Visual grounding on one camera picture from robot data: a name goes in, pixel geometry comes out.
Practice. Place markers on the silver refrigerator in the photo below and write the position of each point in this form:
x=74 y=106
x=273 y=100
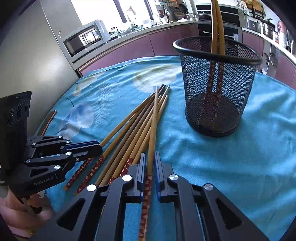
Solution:
x=31 y=60

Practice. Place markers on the steel stock pot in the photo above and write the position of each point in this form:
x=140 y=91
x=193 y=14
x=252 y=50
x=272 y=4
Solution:
x=268 y=29

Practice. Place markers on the blue floral tablecloth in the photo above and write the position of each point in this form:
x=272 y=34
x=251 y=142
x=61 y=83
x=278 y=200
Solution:
x=254 y=167

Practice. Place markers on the purple kitchen cabinets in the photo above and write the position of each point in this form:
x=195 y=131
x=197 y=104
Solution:
x=158 y=41

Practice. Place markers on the person's left hand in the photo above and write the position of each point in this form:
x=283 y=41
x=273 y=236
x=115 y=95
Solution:
x=17 y=217

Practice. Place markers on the black range hood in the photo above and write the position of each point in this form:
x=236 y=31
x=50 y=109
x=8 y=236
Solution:
x=230 y=15

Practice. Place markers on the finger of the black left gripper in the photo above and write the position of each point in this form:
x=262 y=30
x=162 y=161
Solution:
x=49 y=168
x=42 y=146

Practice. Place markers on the wooden chair back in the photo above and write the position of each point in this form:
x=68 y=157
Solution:
x=46 y=122

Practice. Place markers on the silver microwave oven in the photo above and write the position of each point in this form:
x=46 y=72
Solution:
x=84 y=40

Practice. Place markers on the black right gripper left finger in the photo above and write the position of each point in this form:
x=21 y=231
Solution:
x=97 y=213

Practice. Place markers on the black mesh utensil holder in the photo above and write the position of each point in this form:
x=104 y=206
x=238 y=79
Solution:
x=240 y=64

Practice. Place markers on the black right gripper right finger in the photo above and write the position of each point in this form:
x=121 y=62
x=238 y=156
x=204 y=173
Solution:
x=202 y=212

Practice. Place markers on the black built-in oven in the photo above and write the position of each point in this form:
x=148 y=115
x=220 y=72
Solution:
x=230 y=31

